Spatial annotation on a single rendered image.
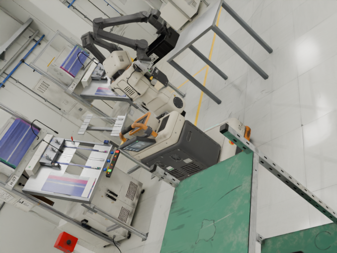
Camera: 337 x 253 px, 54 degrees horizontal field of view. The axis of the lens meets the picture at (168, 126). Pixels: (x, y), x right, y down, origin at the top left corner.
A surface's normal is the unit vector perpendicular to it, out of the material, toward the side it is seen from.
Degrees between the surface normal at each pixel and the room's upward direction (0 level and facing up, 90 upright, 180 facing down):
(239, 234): 0
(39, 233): 90
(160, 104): 82
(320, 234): 0
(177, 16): 90
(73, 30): 90
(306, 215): 0
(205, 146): 90
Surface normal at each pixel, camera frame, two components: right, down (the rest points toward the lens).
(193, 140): 0.60, -0.32
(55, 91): -0.21, 0.72
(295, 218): -0.75, -0.55
